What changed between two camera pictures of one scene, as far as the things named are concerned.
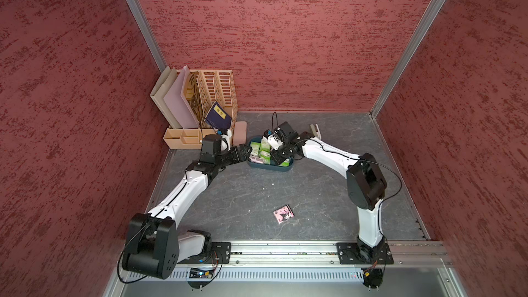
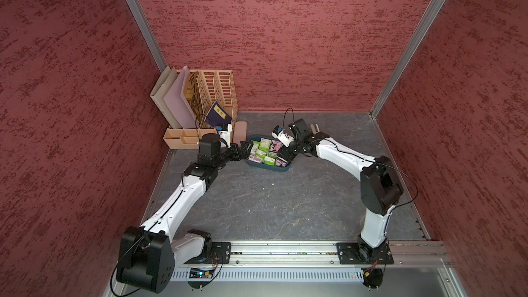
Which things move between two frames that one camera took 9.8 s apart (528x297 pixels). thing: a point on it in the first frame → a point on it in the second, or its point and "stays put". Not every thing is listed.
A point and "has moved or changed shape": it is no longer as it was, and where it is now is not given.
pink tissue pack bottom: x=283 y=214 has moved or changed shape
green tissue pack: x=255 y=146 stays put
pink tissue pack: x=256 y=159 stays put
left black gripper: x=236 y=157 stays put
